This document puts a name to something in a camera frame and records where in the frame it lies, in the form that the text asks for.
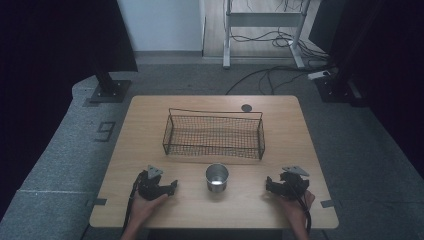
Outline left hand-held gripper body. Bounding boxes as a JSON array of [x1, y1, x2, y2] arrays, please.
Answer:
[[136, 164, 169, 202]]

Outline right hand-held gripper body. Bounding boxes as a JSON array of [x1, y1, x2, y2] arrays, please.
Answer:
[[279, 165, 311, 202]]

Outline person's right hand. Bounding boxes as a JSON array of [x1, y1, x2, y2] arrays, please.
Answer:
[[275, 189, 316, 232]]

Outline person's left hand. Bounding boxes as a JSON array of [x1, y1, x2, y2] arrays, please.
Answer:
[[127, 192, 170, 231]]

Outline shiny metal cup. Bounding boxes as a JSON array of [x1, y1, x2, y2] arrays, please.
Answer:
[[204, 162, 230, 194]]

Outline black stand with square base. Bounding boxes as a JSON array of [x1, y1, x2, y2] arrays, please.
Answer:
[[88, 61, 133, 104], [314, 64, 363, 105]]

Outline white power strip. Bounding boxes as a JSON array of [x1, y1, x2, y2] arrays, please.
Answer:
[[306, 69, 332, 81]]

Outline dark curtain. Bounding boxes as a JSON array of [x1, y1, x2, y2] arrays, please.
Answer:
[[308, 0, 424, 179], [0, 0, 139, 221]]

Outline right hand-held gripper black cable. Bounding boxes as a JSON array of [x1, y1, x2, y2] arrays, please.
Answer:
[[287, 178, 313, 236]]

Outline hand-held gripper black cable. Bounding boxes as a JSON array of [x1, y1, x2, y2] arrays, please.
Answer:
[[121, 170, 148, 236], [287, 178, 313, 236]]

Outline left hand-held gripper black cable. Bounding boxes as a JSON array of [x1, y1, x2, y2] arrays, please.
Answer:
[[121, 170, 148, 236]]

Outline dark wire mesh basket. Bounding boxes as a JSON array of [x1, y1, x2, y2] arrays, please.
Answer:
[[161, 107, 267, 161]]

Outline black floor cables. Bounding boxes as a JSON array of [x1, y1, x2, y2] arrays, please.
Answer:
[[225, 29, 334, 96]]

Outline white metal desk frame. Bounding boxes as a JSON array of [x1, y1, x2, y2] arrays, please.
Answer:
[[221, 0, 313, 70]]

